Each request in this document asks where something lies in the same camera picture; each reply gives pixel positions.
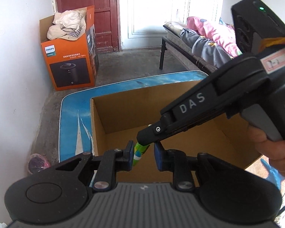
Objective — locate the dark red wooden door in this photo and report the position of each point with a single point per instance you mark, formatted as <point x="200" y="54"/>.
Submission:
<point x="106" y="21"/>

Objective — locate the green glue stick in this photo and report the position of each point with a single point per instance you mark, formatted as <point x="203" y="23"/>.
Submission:
<point x="139" y="151"/>

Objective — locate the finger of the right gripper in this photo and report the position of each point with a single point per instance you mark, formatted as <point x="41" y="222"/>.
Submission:
<point x="153" y="133"/>

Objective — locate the orange Philips box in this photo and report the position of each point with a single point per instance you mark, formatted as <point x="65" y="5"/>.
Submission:
<point x="71" y="64"/>

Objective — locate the person's right hand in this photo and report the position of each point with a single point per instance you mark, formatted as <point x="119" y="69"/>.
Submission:
<point x="274" y="151"/>

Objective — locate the pink plastic bag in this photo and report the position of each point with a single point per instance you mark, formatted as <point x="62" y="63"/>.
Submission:
<point x="37" y="163"/>

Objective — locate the black frame bed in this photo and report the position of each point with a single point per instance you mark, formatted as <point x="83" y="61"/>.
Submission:
<point x="173" y="43"/>

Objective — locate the pink and grey bedding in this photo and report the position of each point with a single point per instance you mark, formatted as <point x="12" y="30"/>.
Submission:
<point x="210" y="41"/>

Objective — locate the beige clothing in box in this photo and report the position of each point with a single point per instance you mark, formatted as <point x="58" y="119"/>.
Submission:
<point x="69" y="25"/>

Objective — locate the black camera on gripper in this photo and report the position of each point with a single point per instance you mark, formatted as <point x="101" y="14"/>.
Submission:
<point x="253" y="21"/>

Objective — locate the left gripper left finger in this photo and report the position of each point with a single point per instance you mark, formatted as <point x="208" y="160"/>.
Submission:
<point x="111" y="166"/>

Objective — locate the brown cardboard box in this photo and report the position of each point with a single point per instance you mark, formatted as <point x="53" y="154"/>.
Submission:
<point x="117" y="119"/>

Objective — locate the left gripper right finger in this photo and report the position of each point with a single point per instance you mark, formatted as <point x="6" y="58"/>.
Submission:
<point x="178" y="168"/>

